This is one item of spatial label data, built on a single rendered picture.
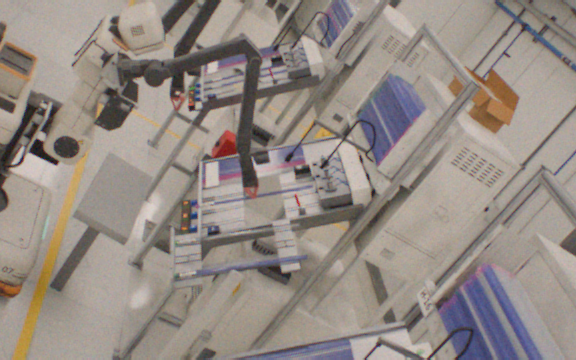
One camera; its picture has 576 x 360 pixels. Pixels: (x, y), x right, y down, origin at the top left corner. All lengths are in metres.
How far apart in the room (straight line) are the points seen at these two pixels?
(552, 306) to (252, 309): 1.54
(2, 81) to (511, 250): 1.99
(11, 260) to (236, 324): 1.01
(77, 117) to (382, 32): 1.99
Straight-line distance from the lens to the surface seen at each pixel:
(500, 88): 3.70
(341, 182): 3.25
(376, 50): 4.47
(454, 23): 6.41
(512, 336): 2.10
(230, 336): 3.53
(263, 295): 3.39
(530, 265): 2.46
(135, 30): 3.01
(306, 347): 2.56
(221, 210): 3.37
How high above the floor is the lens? 2.24
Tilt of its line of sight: 21 degrees down
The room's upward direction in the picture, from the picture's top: 38 degrees clockwise
